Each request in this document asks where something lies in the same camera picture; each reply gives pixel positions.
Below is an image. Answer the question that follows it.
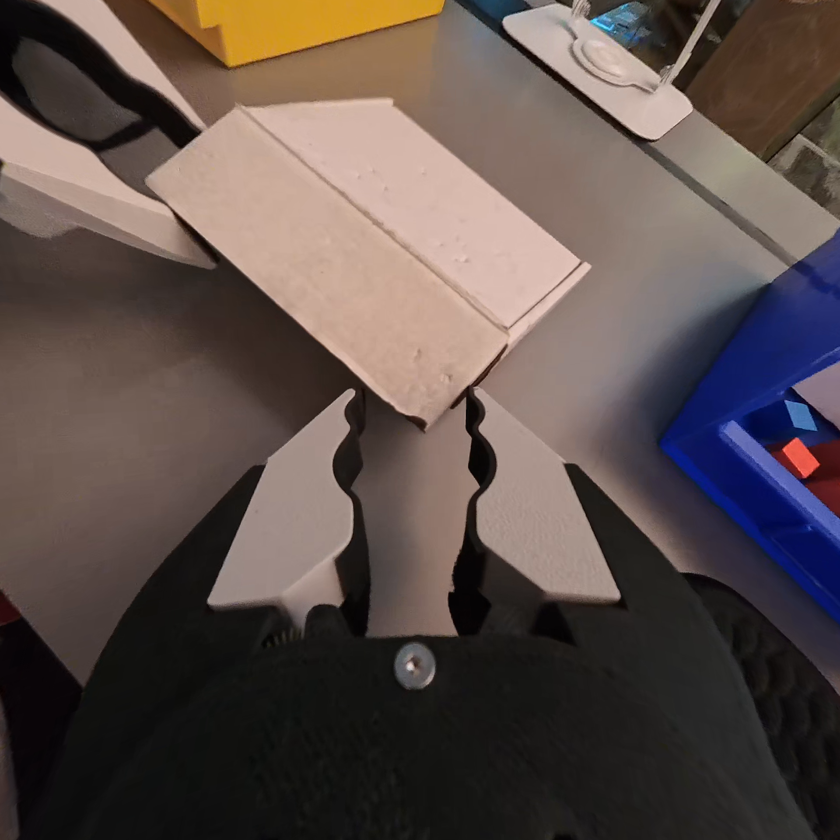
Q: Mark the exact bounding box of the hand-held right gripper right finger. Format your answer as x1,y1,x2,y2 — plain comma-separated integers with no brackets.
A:
448,386,623,636

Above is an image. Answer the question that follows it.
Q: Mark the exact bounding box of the yellow plastic bin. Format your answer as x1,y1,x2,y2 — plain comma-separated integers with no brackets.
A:
147,0,447,68

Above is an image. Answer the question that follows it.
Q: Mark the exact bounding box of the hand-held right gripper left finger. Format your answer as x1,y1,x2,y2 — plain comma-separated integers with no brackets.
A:
206,388,370,637

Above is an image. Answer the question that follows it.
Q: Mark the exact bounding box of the blue plastic bin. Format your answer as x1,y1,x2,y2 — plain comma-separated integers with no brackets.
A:
659,226,840,624

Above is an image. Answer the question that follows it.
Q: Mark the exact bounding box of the red cube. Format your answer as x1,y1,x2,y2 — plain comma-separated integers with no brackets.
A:
781,438,821,479

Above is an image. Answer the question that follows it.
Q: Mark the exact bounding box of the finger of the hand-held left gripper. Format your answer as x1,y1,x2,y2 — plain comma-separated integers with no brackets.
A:
0,0,206,151
0,85,219,270

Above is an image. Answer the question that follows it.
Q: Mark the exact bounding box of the white cardboard mailer box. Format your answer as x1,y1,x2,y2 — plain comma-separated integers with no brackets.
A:
144,98,593,433
791,373,840,424

